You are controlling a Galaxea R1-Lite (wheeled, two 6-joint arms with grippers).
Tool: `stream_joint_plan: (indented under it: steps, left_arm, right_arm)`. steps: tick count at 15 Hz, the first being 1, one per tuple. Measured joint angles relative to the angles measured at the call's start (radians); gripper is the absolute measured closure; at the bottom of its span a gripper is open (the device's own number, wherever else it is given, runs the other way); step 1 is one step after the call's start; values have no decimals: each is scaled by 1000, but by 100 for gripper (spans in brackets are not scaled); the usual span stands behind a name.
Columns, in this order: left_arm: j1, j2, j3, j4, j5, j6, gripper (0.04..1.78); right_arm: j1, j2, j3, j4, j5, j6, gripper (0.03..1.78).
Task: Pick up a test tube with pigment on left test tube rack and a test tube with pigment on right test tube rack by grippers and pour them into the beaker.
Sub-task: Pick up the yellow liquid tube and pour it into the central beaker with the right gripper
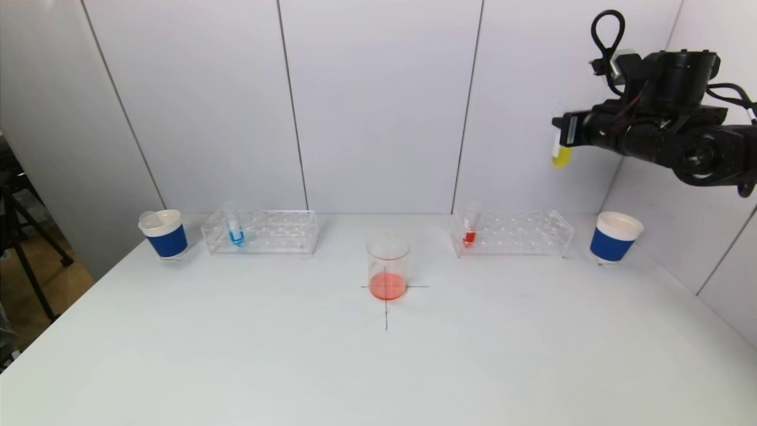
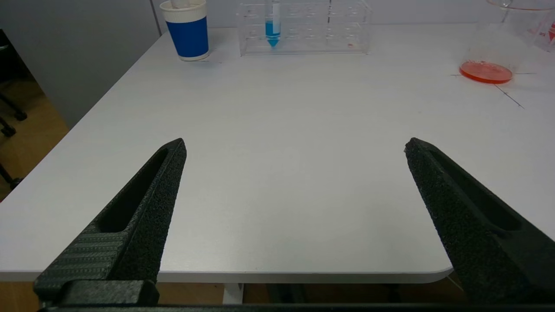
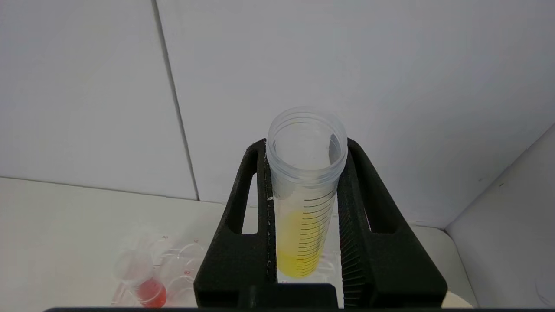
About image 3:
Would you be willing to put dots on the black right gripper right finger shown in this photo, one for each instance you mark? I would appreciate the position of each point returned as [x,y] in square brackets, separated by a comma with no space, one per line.
[381,268]

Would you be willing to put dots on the test tube with red liquid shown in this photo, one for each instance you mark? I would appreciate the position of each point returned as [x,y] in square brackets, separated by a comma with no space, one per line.
[149,292]

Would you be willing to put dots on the test tube with yellow liquid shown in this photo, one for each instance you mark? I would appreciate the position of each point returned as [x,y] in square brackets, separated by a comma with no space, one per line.
[299,251]

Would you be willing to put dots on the blue white paper cup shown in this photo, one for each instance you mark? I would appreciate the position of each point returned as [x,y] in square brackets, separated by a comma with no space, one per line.
[457,301]

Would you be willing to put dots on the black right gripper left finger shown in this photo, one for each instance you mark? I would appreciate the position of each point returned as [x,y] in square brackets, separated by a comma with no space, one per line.
[236,264]

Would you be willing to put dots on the clear acrylic test tube rack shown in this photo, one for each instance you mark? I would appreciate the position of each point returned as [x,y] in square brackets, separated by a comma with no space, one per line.
[182,264]

